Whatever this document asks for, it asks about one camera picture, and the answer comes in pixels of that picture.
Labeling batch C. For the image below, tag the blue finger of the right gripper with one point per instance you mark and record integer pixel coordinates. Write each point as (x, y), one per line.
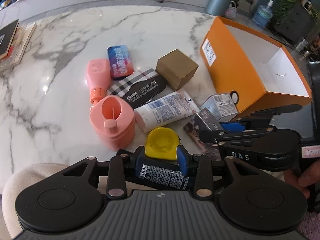
(233, 127)

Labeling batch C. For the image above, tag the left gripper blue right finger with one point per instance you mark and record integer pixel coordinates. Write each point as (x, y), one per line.
(183, 159)

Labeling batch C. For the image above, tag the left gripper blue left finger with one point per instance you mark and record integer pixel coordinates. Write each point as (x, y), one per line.
(140, 167)

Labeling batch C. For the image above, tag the clear plastic box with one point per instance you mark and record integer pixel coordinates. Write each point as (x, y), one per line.
(221, 106)

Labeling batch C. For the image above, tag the black tube with label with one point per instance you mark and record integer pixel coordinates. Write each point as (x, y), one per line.
(165, 176)

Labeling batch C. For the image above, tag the yellow tape measure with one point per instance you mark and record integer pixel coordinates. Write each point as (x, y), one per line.
(161, 143)

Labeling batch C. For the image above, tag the pink dispenser jar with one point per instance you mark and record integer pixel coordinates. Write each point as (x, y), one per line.
(113, 120)

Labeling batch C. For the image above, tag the white toothpaste tube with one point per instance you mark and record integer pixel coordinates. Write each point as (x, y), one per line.
(170, 108)

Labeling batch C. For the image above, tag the brown cardboard cube box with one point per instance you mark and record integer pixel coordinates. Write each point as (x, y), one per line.
(177, 69)

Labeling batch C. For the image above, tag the blue red colourful tin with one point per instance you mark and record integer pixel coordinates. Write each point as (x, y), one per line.
(120, 62)

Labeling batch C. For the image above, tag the pink bottle orange cap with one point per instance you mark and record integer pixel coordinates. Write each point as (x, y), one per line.
(98, 79)

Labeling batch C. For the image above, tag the right hand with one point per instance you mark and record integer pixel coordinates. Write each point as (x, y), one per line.
(309, 177)

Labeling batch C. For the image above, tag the dark small carton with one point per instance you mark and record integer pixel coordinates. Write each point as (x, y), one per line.
(205, 121)

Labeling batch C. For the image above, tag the photo card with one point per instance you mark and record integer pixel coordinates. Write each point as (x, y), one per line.
(193, 130)

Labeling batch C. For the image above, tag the orange storage box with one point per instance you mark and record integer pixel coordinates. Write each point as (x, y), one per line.
(256, 68)

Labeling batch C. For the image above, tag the plaid black pouch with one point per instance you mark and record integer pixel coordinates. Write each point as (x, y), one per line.
(138, 88)

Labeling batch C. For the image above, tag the pastel woven basket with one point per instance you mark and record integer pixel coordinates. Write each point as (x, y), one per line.
(231, 11)

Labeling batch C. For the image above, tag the blue water jug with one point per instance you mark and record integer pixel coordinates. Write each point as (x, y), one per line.
(263, 15)

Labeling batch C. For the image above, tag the dark grey cabinet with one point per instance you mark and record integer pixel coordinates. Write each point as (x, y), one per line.
(293, 24)

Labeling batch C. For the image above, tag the grey metal trash can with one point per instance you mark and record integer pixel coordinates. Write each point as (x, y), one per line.
(217, 7)

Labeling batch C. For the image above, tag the stack of books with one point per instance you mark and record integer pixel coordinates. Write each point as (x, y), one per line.
(14, 40)

